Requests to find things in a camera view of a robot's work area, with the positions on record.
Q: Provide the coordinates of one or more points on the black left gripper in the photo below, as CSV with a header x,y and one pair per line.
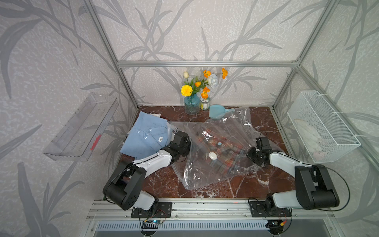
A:
x,y
185,154

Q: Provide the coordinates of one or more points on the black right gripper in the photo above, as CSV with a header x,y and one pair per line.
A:
x,y
249,154

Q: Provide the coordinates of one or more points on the white garment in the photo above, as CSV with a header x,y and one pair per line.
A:
x,y
157,114

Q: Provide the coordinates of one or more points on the light blue garment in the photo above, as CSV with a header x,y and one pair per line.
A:
x,y
148,135

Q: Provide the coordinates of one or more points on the tartan plaid garment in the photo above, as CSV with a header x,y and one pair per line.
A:
x,y
232,160

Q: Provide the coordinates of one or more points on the clear plastic vacuum bag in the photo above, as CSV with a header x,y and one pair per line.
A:
x,y
242,126

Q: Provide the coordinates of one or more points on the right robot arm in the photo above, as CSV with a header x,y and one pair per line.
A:
x,y
314,188

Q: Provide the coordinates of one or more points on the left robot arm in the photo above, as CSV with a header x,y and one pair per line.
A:
x,y
125,186

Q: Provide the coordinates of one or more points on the white vacuum bag valve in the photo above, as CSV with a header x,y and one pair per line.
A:
x,y
213,156

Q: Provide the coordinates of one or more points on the blue glass flower vase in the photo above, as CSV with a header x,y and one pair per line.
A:
x,y
192,104

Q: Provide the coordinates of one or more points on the small white lidded jar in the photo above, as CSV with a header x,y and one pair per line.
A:
x,y
204,103

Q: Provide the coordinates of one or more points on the light blue plastic scoop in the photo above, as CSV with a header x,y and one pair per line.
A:
x,y
218,111

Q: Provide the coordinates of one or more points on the white cloth in basket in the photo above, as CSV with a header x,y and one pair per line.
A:
x,y
311,138

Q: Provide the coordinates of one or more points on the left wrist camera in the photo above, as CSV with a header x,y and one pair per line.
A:
x,y
181,139

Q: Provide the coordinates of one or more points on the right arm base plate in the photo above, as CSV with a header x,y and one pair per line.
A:
x,y
257,209

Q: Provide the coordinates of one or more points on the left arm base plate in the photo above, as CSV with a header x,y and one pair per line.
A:
x,y
163,209

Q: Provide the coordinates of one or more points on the white wire wall basket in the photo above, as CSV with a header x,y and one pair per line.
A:
x,y
312,107

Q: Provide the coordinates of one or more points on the clear acrylic wall shelf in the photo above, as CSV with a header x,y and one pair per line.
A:
x,y
80,135

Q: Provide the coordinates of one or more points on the aluminium frame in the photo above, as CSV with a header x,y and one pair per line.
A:
x,y
273,50

